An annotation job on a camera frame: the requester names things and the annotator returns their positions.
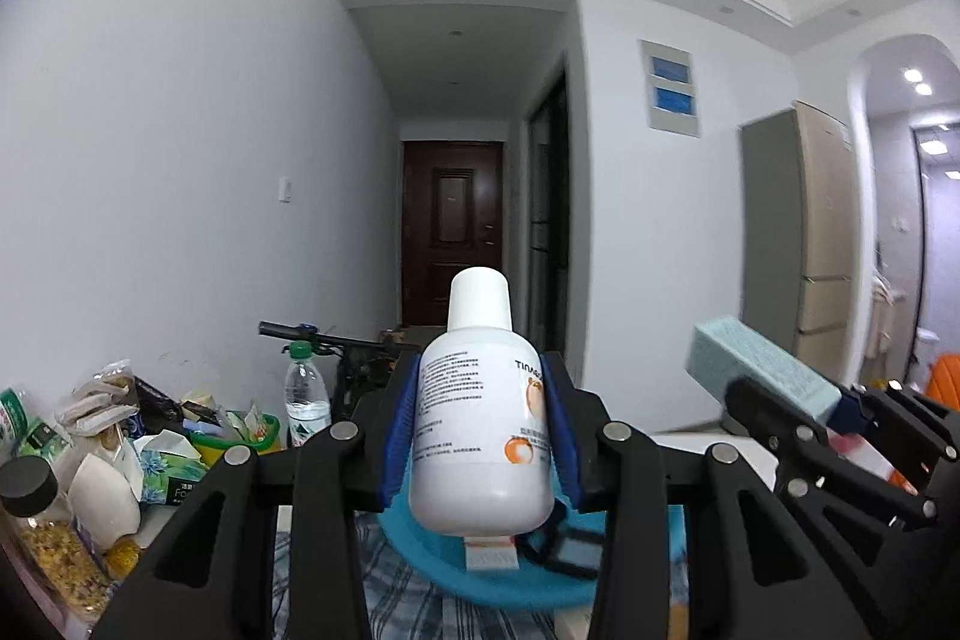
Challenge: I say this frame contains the light blue box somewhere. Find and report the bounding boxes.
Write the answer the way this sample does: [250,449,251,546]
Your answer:
[684,314,842,427]

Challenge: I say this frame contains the black snack packet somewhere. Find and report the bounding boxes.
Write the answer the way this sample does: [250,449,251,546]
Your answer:
[135,379,185,423]

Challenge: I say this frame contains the black bicycle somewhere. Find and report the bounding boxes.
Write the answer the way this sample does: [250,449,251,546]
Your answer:
[259,321,421,423]

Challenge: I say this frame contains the grey wall panel blue windows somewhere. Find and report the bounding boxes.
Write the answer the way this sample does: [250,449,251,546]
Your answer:
[640,38,702,139]

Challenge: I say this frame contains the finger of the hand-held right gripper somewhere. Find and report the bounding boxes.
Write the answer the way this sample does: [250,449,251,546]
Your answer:
[724,377,938,528]
[829,385,960,461]

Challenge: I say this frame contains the green white packet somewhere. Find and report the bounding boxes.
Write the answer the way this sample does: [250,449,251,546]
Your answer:
[0,387,42,457]

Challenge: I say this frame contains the clear snack packet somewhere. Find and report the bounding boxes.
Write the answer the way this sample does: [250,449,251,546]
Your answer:
[56,361,140,442]

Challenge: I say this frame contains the red white cigarette pack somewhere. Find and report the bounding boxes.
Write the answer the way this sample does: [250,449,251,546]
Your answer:
[461,535,520,573]

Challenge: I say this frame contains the green tissue pack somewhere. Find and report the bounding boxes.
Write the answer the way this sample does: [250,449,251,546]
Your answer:
[127,428,207,507]

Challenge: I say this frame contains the blue plastic basin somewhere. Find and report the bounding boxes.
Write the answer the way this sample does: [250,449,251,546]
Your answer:
[375,452,687,611]

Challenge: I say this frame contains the clear water bottle green cap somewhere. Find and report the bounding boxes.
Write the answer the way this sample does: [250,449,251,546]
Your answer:
[283,340,332,450]

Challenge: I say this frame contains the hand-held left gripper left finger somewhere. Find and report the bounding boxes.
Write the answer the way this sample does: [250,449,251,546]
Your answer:
[88,351,421,640]

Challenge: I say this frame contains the glass jar black lid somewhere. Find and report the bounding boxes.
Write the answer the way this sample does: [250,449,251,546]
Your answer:
[0,456,113,618]

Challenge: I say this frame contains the white pouch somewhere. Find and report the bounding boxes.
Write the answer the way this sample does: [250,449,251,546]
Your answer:
[66,452,143,551]

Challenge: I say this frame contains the blue plaid cloth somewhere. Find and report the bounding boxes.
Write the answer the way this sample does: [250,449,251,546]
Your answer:
[274,512,691,640]

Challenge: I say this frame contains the small black object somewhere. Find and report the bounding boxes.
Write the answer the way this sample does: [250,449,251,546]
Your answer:
[517,505,605,581]

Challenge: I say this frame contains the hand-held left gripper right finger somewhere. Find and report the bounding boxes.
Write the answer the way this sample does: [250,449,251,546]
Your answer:
[538,351,893,640]

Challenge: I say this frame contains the black framed glass door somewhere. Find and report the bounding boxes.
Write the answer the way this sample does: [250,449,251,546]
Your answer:
[525,74,571,356]

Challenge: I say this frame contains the white plastic bottle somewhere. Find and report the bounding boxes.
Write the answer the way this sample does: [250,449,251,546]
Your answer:
[407,266,557,536]

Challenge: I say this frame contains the dark brown door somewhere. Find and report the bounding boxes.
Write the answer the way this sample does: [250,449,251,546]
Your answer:
[401,140,505,330]

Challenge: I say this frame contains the orange chair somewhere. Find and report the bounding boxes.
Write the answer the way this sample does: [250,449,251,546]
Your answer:
[922,351,960,412]

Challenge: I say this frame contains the white desktop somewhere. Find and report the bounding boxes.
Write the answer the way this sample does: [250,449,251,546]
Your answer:
[45,430,781,640]

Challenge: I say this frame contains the pile of wrappers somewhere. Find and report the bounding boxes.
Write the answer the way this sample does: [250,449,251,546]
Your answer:
[180,389,282,446]

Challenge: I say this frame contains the red white packet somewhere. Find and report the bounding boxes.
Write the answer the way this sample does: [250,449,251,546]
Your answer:
[832,434,920,495]

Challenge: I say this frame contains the beige refrigerator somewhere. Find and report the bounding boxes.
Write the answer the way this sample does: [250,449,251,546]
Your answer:
[739,100,860,371]

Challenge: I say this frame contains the yellow packet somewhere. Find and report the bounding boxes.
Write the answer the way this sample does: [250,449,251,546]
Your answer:
[103,535,145,582]

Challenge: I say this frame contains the yellow plastic bin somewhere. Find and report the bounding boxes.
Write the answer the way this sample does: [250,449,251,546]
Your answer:
[189,411,284,468]

